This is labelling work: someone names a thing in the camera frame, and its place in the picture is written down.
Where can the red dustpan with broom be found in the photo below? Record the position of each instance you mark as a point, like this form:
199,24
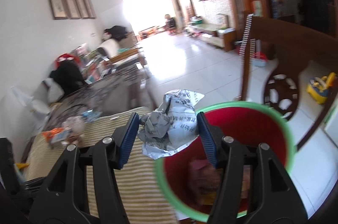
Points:
259,59

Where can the framed wall pictures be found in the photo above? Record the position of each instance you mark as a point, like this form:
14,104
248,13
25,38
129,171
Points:
72,9

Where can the white plastic bag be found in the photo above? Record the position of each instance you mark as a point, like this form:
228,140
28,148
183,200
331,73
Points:
55,92

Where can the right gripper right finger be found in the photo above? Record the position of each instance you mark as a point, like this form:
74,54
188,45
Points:
273,198

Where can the crushed clear plastic bottle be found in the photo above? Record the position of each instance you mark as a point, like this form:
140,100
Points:
76,124

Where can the wooden sofa with cushions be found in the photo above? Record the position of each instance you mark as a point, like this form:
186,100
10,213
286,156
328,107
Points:
117,43

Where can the black clothes pile on chair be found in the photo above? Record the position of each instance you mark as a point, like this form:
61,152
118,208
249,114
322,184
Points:
68,77

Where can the red green trash bin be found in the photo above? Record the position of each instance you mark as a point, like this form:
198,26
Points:
249,123

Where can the low tv cabinet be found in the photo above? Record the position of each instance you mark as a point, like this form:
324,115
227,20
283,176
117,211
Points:
214,34

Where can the white blue milk carton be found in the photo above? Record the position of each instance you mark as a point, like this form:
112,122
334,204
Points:
60,139

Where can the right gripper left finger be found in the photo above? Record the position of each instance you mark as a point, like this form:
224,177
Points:
63,196

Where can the orange snack bag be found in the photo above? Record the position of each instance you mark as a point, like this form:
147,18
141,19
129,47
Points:
48,135

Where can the grey newspaper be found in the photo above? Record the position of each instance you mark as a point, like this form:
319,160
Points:
172,126

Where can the wooden dining chair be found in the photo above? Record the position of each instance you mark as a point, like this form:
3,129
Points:
295,47

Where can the yellow toy potty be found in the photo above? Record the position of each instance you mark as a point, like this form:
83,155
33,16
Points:
320,88

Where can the yellow striped table mat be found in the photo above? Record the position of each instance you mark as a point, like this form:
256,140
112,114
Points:
141,196

